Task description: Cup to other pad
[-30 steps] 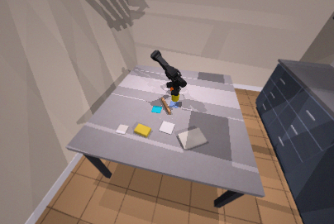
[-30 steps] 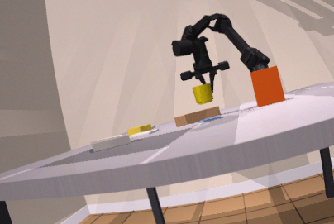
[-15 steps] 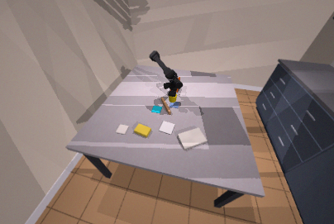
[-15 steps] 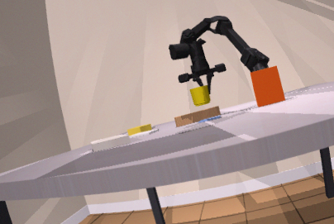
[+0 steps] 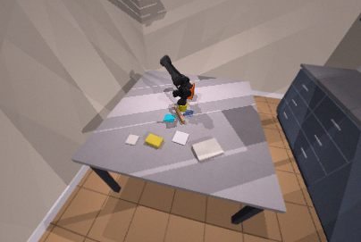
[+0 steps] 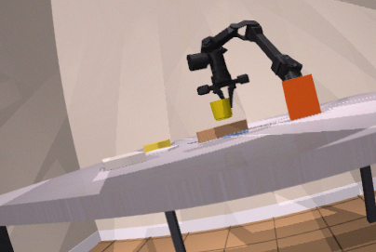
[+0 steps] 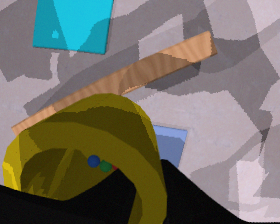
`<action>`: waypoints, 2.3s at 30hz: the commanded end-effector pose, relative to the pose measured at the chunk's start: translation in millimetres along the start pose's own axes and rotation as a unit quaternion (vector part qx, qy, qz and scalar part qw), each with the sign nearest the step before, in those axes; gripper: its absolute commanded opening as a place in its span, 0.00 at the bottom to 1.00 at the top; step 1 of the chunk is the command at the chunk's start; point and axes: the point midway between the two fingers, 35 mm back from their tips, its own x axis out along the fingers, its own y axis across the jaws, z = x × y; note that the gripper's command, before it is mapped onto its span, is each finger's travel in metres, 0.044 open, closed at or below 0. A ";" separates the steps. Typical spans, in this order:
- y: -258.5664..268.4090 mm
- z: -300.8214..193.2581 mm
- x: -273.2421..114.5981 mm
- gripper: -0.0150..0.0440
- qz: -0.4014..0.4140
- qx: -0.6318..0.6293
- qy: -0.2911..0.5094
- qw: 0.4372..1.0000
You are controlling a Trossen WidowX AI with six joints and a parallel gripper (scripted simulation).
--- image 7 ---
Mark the yellow cup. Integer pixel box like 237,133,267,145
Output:
3,93,168,224

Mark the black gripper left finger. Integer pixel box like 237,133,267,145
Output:
0,169,136,224

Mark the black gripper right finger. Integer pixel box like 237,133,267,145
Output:
161,159,280,224

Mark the green marble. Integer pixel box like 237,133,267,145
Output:
99,160,112,172

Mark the dark blue marble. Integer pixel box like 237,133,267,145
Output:
88,155,100,168

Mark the tan flat bar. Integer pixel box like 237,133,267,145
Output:
11,31,217,136

